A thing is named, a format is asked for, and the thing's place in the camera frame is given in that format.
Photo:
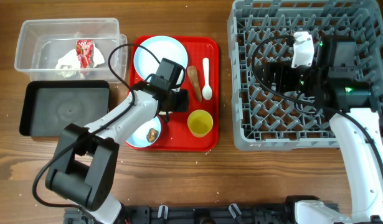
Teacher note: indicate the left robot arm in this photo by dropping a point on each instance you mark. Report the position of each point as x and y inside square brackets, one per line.
[84, 164]

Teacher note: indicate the brown food stick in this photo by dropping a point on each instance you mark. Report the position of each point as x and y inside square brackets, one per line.
[193, 76]

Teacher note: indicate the red snack wrapper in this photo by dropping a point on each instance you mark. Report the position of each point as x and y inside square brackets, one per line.
[84, 50]

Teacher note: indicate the red serving tray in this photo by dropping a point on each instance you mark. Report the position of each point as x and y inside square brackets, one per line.
[175, 135]

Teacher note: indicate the yellow plastic cup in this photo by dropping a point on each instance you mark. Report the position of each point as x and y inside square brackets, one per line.
[200, 123]

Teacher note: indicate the brown food scrap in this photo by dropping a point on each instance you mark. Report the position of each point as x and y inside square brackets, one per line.
[152, 135]

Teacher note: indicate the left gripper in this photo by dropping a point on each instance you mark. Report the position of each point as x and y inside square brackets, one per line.
[184, 104]

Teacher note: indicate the white napkin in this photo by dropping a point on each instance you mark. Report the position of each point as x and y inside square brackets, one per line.
[69, 66]

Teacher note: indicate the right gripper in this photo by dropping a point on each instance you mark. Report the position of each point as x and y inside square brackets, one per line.
[283, 69]

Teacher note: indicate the clear plastic bin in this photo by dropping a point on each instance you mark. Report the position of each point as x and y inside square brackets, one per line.
[43, 42]

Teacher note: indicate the light blue plate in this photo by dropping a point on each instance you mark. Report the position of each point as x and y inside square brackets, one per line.
[161, 47]

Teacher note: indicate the white plastic spoon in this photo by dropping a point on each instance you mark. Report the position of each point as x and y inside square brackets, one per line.
[207, 90]

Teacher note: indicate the black plastic tray bin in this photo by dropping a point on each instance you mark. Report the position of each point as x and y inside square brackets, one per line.
[49, 106]

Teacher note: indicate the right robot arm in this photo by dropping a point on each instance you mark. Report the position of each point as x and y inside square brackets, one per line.
[327, 73]

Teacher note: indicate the grey dishwasher rack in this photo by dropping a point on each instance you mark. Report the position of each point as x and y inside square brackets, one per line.
[265, 122]

